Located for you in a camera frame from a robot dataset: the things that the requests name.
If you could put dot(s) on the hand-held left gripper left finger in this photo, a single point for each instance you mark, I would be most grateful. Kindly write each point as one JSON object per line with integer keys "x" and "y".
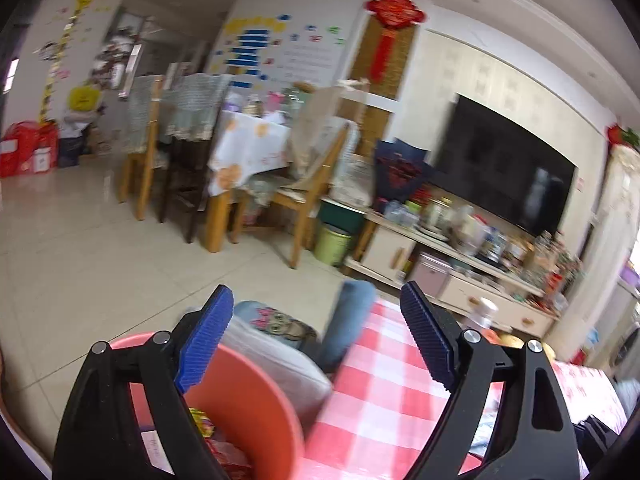
{"x": 205, "y": 340}

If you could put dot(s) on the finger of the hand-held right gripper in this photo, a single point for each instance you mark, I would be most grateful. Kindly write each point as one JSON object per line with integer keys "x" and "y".
{"x": 597, "y": 437}

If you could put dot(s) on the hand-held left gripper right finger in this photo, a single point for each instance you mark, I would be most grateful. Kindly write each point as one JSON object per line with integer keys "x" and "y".
{"x": 430, "y": 335}

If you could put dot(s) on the red plastic bucket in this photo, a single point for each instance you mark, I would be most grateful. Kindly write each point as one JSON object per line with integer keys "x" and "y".
{"x": 250, "y": 400}

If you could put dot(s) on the white blue bottle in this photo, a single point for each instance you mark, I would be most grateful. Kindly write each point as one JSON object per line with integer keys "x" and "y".
{"x": 482, "y": 312}

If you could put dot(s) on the pink storage box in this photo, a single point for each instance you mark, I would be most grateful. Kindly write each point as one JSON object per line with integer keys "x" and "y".
{"x": 430, "y": 275}

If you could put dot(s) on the orange tangerine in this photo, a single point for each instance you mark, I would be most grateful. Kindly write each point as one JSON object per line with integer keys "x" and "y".
{"x": 494, "y": 337}

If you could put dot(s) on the grey owl print cushion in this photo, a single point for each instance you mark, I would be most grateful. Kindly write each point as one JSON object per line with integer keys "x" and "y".
{"x": 280, "y": 365}

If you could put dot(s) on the blue rolled cloth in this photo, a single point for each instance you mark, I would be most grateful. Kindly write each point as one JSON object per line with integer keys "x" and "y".
{"x": 350, "y": 320}

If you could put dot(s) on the yellow snack wrapper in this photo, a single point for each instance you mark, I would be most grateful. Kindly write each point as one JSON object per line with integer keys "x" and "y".
{"x": 201, "y": 422}

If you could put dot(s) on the red white checked tablecloth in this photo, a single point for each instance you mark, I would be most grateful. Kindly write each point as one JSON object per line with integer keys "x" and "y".
{"x": 380, "y": 410}

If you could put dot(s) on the white television cabinet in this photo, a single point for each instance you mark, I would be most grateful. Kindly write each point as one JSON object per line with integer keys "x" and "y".
{"x": 385, "y": 250}

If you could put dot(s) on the white washing machine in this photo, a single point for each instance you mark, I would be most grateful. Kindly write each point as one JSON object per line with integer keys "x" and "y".
{"x": 627, "y": 345}

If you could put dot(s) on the translucent plastic bag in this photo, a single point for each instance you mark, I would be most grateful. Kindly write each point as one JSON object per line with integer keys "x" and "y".
{"x": 470, "y": 230}

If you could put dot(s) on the wooden dining table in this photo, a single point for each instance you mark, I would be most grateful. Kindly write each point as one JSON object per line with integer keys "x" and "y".
{"x": 217, "y": 225}

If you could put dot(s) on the glass electric kettle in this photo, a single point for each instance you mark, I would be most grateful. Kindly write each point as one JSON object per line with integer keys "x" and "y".
{"x": 435, "y": 215}

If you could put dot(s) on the red snack wrapper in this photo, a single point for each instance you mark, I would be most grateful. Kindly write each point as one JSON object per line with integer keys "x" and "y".
{"x": 227, "y": 460}

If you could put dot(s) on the clear plastic water bottle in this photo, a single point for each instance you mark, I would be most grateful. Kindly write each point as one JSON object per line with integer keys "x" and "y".
{"x": 400, "y": 212}

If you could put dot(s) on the light green waste bin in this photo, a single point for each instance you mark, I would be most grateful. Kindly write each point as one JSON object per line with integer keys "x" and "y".
{"x": 332, "y": 247}

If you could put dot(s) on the dark green storage box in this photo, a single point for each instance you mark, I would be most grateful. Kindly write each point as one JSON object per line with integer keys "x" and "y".
{"x": 345, "y": 215}

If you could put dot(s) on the dark wrapped flower bouquet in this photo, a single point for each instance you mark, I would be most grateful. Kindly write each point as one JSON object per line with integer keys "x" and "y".
{"x": 400, "y": 167}

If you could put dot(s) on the light wooden chair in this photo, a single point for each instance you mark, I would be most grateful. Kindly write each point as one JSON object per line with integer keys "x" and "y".
{"x": 305, "y": 200}

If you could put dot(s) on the white printed sack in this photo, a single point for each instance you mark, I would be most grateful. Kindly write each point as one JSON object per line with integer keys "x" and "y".
{"x": 355, "y": 180}

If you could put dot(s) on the black television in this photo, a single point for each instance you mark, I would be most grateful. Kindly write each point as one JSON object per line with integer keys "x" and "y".
{"x": 500, "y": 170}

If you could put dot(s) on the cream lace curtain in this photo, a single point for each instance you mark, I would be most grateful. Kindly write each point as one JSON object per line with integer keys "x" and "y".
{"x": 615, "y": 220}

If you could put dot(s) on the beige mesh food cover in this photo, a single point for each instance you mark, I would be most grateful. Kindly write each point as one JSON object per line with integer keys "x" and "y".
{"x": 315, "y": 130}

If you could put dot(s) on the dark wooden chair quilted cover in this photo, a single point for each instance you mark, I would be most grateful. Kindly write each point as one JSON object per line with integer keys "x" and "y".
{"x": 195, "y": 105}

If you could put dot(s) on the light wooden chair lace cover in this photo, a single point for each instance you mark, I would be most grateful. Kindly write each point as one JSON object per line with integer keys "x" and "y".
{"x": 140, "y": 110}

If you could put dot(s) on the yellow plastic bag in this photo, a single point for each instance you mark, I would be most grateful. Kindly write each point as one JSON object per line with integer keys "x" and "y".
{"x": 82, "y": 98}

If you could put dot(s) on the red green ornament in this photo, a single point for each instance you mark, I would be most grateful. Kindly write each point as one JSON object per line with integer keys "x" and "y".
{"x": 622, "y": 136}

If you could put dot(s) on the silver refrigerator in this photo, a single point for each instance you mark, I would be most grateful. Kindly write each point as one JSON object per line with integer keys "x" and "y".
{"x": 132, "y": 65}

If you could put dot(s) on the blue strip wall poster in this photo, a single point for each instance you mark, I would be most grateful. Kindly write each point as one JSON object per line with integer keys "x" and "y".
{"x": 250, "y": 45}

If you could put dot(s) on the white text wall poster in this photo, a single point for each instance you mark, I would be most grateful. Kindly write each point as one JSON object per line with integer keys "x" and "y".
{"x": 312, "y": 55}

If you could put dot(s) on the red knot wall ornament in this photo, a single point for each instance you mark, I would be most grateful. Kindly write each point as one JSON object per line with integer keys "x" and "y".
{"x": 395, "y": 10}

